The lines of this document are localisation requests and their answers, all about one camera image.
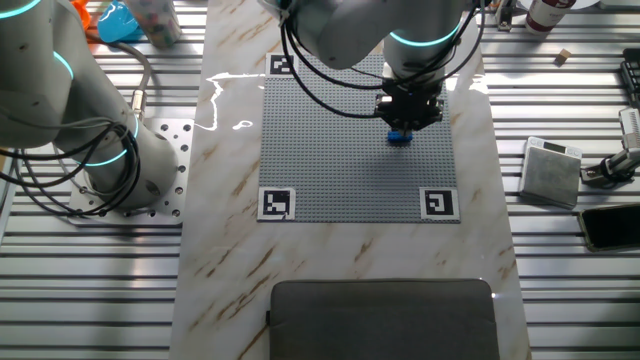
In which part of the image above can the black smartphone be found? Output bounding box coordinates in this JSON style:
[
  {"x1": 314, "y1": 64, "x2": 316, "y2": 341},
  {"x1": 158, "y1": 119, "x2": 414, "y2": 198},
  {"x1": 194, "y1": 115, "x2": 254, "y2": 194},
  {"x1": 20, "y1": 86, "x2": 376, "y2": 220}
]
[{"x1": 577, "y1": 202, "x2": 640, "y2": 253}]

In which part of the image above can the black cable bundle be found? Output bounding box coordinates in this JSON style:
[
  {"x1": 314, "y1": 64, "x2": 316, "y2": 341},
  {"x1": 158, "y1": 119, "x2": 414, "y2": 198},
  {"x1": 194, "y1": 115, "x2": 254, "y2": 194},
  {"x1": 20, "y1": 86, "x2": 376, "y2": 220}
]
[{"x1": 0, "y1": 122, "x2": 142, "y2": 219}]

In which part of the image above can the orange toy shovel green handle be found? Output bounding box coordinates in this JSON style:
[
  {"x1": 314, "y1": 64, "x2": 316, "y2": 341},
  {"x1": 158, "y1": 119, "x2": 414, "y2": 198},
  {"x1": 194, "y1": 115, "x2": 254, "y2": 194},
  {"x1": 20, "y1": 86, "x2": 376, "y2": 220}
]
[{"x1": 69, "y1": 0, "x2": 94, "y2": 31}]

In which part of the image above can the red white can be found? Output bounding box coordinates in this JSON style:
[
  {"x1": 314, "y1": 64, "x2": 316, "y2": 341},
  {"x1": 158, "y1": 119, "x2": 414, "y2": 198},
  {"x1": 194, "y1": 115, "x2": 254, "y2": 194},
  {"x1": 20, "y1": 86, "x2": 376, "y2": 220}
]
[{"x1": 524, "y1": 0, "x2": 576, "y2": 35}]

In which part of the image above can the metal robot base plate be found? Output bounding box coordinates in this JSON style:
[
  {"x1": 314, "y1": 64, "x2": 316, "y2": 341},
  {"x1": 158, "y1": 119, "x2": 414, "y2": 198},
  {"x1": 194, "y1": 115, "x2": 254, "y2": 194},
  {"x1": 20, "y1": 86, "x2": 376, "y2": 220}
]
[{"x1": 68, "y1": 118, "x2": 195, "y2": 226}]

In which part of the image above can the black looped wrist cable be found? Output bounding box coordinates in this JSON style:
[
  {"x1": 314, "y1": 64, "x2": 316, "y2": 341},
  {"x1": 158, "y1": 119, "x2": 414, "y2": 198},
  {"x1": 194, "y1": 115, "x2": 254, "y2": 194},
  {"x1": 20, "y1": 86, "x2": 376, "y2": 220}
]
[{"x1": 279, "y1": 19, "x2": 382, "y2": 120}]

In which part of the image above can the grey fabric pad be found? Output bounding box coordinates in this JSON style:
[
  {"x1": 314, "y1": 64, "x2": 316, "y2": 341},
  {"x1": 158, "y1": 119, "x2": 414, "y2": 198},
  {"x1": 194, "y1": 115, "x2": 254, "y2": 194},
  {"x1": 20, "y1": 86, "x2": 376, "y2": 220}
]
[{"x1": 266, "y1": 278, "x2": 501, "y2": 360}]

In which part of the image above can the grey braided hose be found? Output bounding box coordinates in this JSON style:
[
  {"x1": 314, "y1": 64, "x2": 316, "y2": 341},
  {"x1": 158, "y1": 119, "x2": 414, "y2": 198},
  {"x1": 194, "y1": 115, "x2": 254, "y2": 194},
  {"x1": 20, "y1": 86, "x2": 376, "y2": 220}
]
[{"x1": 87, "y1": 37, "x2": 153, "y2": 124}]

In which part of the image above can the black white fiducial marker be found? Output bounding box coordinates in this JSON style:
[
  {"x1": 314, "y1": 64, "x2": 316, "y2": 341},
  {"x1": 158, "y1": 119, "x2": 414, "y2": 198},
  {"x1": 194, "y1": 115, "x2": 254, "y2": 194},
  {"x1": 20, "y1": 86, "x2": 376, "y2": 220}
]
[
  {"x1": 419, "y1": 187, "x2": 461, "y2": 222},
  {"x1": 264, "y1": 52, "x2": 300, "y2": 80},
  {"x1": 257, "y1": 186, "x2": 297, "y2": 222}
]

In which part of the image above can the silver digital scale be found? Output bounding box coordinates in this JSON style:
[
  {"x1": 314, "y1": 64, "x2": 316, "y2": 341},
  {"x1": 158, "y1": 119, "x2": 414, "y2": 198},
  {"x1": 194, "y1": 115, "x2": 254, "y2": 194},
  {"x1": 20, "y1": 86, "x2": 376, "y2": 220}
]
[{"x1": 518, "y1": 136, "x2": 584, "y2": 210}]

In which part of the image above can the blue Lego brick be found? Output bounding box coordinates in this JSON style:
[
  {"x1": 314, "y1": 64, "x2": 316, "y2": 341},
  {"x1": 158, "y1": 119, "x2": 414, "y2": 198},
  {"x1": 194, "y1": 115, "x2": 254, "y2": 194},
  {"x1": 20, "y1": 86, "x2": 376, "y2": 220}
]
[{"x1": 387, "y1": 130, "x2": 415, "y2": 147}]

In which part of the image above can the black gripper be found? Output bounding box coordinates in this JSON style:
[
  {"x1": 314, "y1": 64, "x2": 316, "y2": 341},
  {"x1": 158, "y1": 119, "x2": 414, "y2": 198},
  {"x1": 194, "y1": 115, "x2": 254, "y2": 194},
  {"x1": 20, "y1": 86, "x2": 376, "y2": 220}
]
[{"x1": 375, "y1": 81, "x2": 446, "y2": 135}]

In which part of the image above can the clear plastic cup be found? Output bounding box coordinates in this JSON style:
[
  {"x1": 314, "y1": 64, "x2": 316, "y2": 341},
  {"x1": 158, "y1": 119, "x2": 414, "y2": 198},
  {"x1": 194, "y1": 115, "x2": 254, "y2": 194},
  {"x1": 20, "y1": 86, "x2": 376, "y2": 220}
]
[{"x1": 123, "y1": 0, "x2": 183, "y2": 50}]

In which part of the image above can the silver camera on clamp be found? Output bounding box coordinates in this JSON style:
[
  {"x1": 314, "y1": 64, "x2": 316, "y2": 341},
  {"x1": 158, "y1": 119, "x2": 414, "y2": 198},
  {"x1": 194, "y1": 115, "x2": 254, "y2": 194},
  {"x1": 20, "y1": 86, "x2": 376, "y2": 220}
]
[{"x1": 579, "y1": 107, "x2": 640, "y2": 189}]

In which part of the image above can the black keyboard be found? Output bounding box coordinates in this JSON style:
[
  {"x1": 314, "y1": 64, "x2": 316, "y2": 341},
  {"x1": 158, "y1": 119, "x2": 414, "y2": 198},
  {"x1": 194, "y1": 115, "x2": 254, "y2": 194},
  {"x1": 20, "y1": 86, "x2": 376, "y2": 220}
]
[{"x1": 619, "y1": 47, "x2": 640, "y2": 109}]

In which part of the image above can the grey Lego baseplate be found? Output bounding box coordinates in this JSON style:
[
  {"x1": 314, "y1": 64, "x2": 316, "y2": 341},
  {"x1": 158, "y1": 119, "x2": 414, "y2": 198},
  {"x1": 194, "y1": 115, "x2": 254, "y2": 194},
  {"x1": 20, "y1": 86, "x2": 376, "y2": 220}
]
[{"x1": 257, "y1": 52, "x2": 462, "y2": 225}]

